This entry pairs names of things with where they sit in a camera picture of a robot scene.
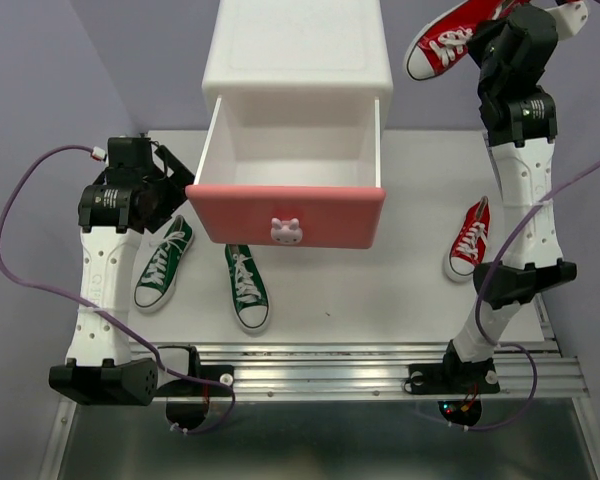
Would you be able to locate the red sneaker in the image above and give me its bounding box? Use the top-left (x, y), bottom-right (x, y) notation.
top-left (403, 0), bottom-right (524, 81)
top-left (443, 196), bottom-right (491, 283)

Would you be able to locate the pink front drawer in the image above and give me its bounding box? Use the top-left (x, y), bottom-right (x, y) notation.
top-left (186, 97), bottom-right (386, 249)

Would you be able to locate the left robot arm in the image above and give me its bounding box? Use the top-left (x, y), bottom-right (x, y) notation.
top-left (49, 137), bottom-right (194, 406)

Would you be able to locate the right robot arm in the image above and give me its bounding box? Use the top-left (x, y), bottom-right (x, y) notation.
top-left (440, 4), bottom-right (576, 390)

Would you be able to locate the white shoe cabinet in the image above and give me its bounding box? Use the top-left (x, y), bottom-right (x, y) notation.
top-left (201, 0), bottom-right (395, 131)

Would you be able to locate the green sneaker left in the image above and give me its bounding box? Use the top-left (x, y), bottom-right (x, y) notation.
top-left (133, 215), bottom-right (194, 314)

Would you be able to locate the green sneaker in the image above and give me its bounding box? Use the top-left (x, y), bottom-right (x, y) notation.
top-left (224, 244), bottom-right (270, 336)
top-left (133, 215), bottom-right (194, 314)

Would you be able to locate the pink bunny drawer knob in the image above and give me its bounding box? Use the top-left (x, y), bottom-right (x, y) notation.
top-left (270, 218), bottom-right (303, 245)

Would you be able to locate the green sneaker centre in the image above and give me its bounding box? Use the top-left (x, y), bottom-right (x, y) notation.
top-left (224, 244), bottom-right (270, 336)

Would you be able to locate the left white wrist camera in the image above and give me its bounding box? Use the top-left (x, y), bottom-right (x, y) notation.
top-left (90, 147), bottom-right (108, 162)

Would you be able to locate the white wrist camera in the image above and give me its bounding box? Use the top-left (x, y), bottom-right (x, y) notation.
top-left (90, 147), bottom-right (108, 162)
top-left (547, 0), bottom-right (589, 41)

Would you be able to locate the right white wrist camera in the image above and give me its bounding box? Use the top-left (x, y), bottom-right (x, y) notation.
top-left (547, 0), bottom-right (589, 41)

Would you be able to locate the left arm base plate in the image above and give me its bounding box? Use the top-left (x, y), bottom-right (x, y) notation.
top-left (152, 364), bottom-right (235, 399)

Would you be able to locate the aluminium rail frame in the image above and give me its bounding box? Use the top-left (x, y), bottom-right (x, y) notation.
top-left (37, 129), bottom-right (600, 480)

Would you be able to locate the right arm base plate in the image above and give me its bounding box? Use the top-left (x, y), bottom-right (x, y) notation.
top-left (408, 360), bottom-right (500, 396)

